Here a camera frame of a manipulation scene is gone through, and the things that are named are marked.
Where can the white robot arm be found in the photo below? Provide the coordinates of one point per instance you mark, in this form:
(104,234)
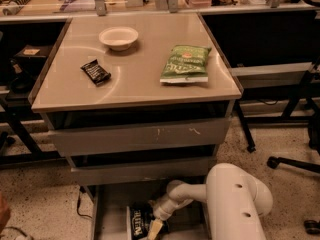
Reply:
(235,202)

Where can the white paper bowl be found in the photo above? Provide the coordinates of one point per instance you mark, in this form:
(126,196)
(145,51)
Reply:
(118,38)

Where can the grey drawer cabinet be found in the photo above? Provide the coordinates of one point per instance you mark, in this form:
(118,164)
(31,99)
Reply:
(68,99)

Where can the blue chip bag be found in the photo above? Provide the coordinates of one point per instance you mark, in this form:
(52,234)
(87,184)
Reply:
(139,222)

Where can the grey middle drawer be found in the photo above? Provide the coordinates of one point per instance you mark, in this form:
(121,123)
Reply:
(144,171)

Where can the black office chair base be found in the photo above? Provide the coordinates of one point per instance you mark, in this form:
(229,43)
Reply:
(314,143)

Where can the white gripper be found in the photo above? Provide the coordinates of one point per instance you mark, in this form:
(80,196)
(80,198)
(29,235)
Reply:
(164,211)

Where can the black caster wheel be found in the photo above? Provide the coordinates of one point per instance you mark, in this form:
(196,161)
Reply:
(312,227)

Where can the black snack bar wrapper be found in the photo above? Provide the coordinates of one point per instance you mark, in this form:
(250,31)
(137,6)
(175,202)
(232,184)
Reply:
(97,74)

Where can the grey open bottom drawer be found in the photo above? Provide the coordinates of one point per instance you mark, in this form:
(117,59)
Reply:
(188,223)

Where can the green chip bag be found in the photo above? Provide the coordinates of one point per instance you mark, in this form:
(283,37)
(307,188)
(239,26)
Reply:
(186,64)

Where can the black box on shelf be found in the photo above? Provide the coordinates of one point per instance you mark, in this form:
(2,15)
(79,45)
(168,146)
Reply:
(33,58)

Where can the grey top drawer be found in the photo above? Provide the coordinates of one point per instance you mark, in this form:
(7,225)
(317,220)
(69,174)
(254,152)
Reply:
(138,137)

